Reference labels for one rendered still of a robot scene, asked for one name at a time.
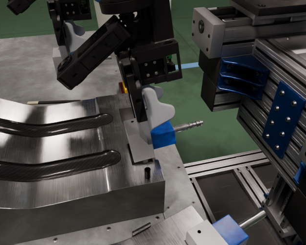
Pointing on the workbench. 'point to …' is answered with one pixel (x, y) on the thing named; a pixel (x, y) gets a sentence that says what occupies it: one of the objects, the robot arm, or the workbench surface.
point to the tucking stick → (51, 102)
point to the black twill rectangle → (141, 229)
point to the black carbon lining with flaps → (64, 168)
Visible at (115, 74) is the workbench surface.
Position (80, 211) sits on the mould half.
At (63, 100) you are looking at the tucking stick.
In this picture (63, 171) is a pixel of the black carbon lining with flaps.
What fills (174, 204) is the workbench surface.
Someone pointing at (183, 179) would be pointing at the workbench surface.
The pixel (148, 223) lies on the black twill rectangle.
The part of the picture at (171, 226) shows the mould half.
